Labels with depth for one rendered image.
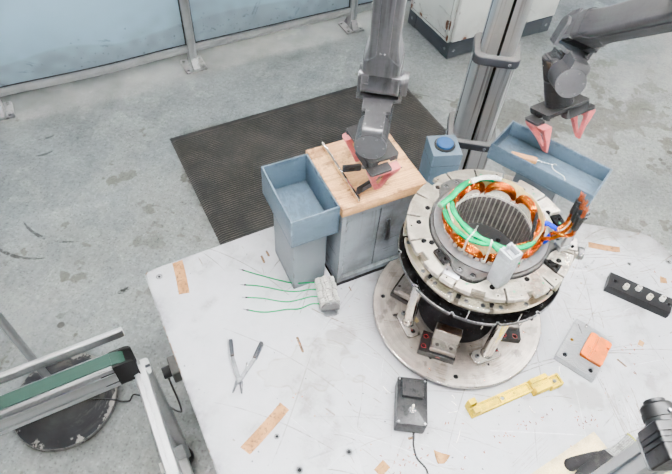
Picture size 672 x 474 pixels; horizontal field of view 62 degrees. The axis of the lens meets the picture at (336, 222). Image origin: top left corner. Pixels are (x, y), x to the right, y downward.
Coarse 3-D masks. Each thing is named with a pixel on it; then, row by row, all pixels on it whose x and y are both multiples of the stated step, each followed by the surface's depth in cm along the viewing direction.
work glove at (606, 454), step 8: (624, 440) 115; (632, 440) 115; (608, 448) 114; (616, 448) 114; (624, 448) 114; (576, 456) 112; (584, 456) 112; (592, 456) 112; (600, 456) 112; (608, 456) 112; (568, 464) 111; (576, 464) 111; (584, 464) 111; (592, 464) 111; (600, 464) 111; (576, 472) 110; (584, 472) 110
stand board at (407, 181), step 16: (336, 144) 126; (352, 144) 126; (320, 160) 122; (336, 160) 122; (352, 160) 123; (400, 160) 123; (336, 176) 119; (352, 176) 120; (400, 176) 120; (416, 176) 121; (336, 192) 116; (368, 192) 117; (384, 192) 117; (400, 192) 118; (416, 192) 120; (352, 208) 114; (368, 208) 117
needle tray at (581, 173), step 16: (512, 128) 135; (528, 128) 132; (496, 144) 132; (512, 144) 135; (528, 144) 135; (560, 144) 130; (496, 160) 131; (512, 160) 128; (544, 160) 132; (560, 160) 132; (576, 160) 129; (592, 160) 127; (528, 176) 127; (544, 176) 125; (560, 176) 129; (576, 176) 129; (592, 176) 129; (608, 176) 126; (544, 192) 129; (560, 192) 125; (576, 192) 122; (592, 192) 126
